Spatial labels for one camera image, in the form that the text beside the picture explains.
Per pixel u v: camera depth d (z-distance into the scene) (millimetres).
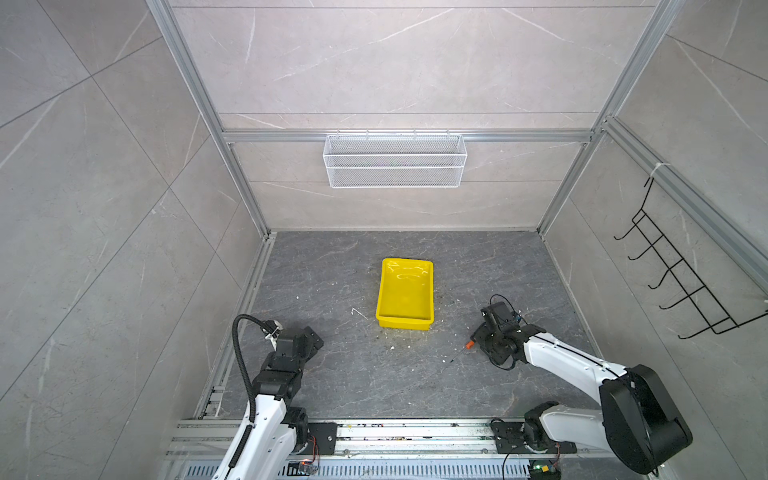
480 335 817
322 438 731
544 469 700
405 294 1019
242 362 562
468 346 880
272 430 521
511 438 733
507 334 672
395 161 1006
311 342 811
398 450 730
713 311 600
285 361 625
